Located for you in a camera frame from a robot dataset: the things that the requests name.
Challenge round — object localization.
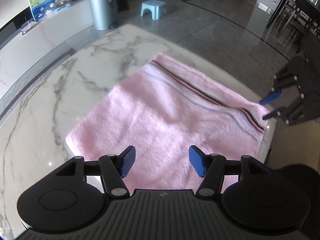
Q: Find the pink towel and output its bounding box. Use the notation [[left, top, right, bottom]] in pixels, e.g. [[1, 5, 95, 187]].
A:
[[65, 52, 272, 190]]

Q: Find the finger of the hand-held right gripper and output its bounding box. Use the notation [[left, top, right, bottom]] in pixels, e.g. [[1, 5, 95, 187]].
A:
[[262, 94, 304, 126], [260, 70, 300, 105]]

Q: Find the grey metal trash bin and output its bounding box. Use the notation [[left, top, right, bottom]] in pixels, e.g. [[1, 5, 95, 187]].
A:
[[87, 0, 118, 31]]

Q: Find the lotus pond painting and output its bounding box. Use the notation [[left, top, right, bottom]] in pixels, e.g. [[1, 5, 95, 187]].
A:
[[27, 0, 68, 22]]

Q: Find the black dining chair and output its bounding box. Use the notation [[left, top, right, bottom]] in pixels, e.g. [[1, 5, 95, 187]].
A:
[[287, 0, 320, 53]]

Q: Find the light blue plastic stool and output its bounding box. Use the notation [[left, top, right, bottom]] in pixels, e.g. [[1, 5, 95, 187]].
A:
[[140, 0, 166, 21]]

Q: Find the clear acrylic stand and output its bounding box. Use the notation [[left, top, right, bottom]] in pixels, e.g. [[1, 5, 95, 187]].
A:
[[20, 15, 37, 35]]

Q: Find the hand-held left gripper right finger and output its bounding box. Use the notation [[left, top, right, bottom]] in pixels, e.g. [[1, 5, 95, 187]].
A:
[[189, 145, 273, 197]]

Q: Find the black dining table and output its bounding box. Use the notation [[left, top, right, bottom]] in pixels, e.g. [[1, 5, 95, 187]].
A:
[[266, 0, 300, 29]]

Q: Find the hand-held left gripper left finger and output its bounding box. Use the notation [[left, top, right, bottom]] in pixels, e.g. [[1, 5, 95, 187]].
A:
[[54, 145, 136, 197]]

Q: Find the small photo frame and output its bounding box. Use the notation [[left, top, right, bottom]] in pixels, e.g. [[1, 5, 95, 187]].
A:
[[55, 0, 71, 12]]

